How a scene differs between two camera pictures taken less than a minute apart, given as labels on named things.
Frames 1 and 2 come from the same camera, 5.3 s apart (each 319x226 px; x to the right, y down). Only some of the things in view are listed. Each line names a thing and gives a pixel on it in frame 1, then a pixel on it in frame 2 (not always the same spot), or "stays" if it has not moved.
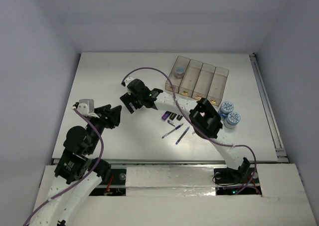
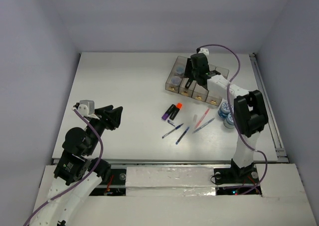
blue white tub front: x=232 y=119 stays
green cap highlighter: x=179 y=117 -> x=189 y=83
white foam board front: x=283 y=202 stays
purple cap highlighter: x=166 y=115 stays
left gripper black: x=107 y=115 stays
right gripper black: x=127 y=98 -> x=188 y=73
